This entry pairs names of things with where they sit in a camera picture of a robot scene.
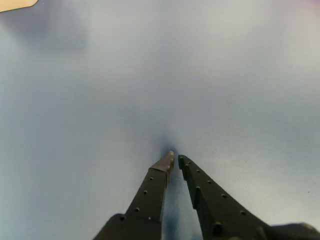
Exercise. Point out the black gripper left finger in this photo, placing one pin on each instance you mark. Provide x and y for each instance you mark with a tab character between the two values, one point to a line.
147	200

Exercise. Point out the beige metal box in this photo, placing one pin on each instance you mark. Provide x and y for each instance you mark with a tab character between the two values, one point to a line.
15	3

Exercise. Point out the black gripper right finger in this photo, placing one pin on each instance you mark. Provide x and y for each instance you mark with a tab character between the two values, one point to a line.
215	207

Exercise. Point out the grey table mat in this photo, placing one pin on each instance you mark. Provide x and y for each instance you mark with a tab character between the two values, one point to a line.
160	75

